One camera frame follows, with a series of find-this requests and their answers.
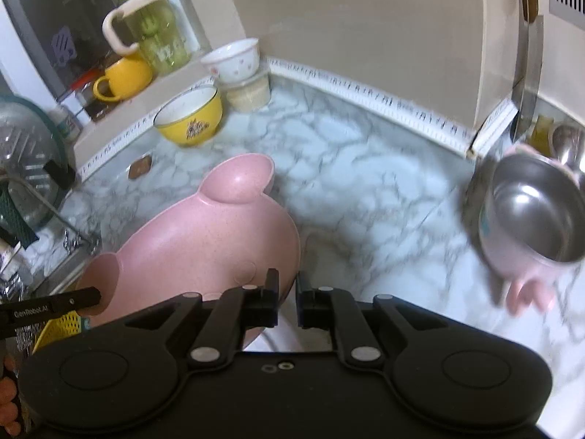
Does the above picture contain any stainless steel bowl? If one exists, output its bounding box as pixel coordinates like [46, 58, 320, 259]
[551, 123, 585, 170]

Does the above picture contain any small white bottle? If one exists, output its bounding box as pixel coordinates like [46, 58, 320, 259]
[48, 105, 83, 142]

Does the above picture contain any white floral bowl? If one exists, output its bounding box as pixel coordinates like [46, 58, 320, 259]
[200, 38, 260, 85]

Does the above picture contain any dark green mesh cloth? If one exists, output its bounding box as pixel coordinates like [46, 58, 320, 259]
[0, 183, 39, 248]

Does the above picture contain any yellow mug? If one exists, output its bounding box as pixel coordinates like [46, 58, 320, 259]
[93, 55, 154, 102]

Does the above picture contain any patterned white trim strip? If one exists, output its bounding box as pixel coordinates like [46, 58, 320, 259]
[75, 57, 519, 184]

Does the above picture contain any yellow plastic colander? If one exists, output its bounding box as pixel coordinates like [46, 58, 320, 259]
[32, 310, 92, 355]

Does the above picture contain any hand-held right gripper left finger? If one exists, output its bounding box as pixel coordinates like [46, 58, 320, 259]
[123, 267, 280, 369]

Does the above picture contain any pink steel-lined bowl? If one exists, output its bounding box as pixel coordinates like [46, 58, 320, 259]
[461, 144, 585, 316]

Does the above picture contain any clear plastic container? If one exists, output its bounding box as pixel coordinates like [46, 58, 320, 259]
[217, 68, 272, 112]

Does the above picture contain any pink pig-shaped plate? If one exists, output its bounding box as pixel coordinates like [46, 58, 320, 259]
[75, 153, 301, 348]

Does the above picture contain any dark window pane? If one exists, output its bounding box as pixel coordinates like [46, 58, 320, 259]
[0, 0, 138, 101]

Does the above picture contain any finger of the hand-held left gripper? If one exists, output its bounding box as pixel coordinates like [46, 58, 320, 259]
[57, 286, 102, 318]

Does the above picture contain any cleaver with wooden handle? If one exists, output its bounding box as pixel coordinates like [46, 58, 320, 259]
[509, 0, 544, 145]

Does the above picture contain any green bottle with cream handle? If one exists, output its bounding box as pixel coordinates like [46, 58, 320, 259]
[101, 0, 192, 78]

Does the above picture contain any dark-lidded jar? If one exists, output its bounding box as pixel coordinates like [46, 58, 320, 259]
[71, 71, 110, 122]

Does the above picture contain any clear round lid teal rim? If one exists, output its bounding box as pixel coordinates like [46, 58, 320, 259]
[0, 96, 69, 234]

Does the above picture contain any small brown square block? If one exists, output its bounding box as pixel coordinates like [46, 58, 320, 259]
[128, 155, 153, 179]

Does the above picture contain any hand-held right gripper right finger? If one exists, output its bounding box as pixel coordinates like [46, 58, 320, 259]
[295, 271, 451, 369]

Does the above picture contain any person's left hand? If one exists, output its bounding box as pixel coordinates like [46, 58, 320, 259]
[0, 357, 23, 439]

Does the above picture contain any yellow bowl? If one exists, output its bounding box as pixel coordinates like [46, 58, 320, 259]
[153, 85, 224, 147]

